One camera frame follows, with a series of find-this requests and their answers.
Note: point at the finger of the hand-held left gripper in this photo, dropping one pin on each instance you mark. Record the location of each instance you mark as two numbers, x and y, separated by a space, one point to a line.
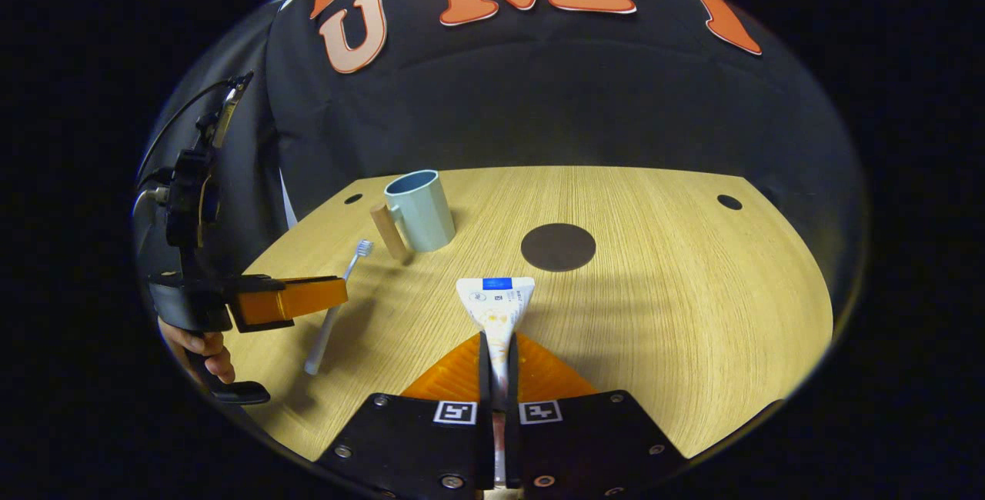
300 298

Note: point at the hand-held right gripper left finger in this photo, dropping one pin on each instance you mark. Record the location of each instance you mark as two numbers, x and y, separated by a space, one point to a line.
431 446

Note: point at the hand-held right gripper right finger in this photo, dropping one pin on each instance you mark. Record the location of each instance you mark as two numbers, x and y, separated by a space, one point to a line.
585 446

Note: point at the white toothbrush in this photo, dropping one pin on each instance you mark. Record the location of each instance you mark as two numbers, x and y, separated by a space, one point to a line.
332 315

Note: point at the white toothpaste tube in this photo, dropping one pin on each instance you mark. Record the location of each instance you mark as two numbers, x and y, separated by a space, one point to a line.
496 308

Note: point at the dark brown round coaster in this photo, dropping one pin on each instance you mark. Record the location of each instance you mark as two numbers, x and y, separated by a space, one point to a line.
558 248

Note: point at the wooden desktop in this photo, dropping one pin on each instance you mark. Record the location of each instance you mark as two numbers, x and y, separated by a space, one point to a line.
654 315

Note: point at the plain black cloth panel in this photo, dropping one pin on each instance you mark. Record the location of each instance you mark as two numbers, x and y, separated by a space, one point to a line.
258 177

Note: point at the black backdrop cloth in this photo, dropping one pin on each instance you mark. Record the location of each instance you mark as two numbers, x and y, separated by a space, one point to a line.
577 100

